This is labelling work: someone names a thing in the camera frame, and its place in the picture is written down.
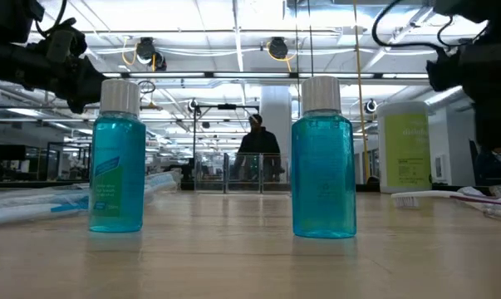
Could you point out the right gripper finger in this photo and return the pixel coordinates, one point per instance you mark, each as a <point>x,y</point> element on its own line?
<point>445,72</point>

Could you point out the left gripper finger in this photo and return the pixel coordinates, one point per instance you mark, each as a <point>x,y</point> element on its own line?
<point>86,85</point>

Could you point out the blue mouthwash bottle white cap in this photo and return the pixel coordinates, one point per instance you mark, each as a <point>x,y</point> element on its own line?
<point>324,174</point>
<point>117,174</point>

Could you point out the white toothbrush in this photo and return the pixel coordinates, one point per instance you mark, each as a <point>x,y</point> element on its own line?
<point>424,194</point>

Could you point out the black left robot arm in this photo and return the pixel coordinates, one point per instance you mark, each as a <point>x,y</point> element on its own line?
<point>5,62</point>

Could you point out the person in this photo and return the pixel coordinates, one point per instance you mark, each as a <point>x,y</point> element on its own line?
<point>489,166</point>
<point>258,145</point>

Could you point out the white wipes canister green label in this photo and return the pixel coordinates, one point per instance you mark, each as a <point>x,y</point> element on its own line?
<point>404,149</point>

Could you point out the black monitor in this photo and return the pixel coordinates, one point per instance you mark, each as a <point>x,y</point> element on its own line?
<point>10,152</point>

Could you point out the clear acrylic organizer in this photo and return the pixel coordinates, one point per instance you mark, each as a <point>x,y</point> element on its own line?
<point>210,174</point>

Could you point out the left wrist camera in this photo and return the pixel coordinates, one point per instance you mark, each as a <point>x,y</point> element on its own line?
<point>65,41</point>

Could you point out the white wall sign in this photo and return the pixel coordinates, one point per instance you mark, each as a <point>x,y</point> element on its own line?
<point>440,166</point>

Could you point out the black aluminium table frame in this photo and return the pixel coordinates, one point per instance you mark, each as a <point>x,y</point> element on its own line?
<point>26,183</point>

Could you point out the black background frame stand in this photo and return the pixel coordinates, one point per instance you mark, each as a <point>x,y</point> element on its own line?
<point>227,106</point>

